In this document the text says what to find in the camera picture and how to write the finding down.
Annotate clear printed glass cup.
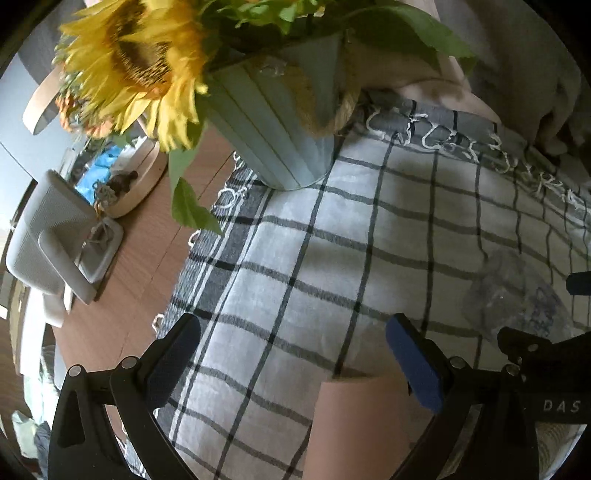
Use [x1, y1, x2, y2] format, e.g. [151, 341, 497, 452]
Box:
[462, 250, 575, 344]

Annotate pink plastic cup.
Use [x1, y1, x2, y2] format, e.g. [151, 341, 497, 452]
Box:
[303, 372, 433, 480]

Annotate grey plaid tablecloth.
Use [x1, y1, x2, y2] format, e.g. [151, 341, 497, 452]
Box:
[156, 90, 590, 479]

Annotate wooden desk lamp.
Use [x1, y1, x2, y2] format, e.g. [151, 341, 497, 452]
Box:
[21, 68, 168, 220]

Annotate light blue ribbed vase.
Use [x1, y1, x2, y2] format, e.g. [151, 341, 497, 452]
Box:
[205, 33, 361, 191]

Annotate beige pink curtain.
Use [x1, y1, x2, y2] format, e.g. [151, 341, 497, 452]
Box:
[348, 1, 500, 122]

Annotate sunflower bouquet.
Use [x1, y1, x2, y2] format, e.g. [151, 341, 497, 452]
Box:
[52, 0, 479, 237]

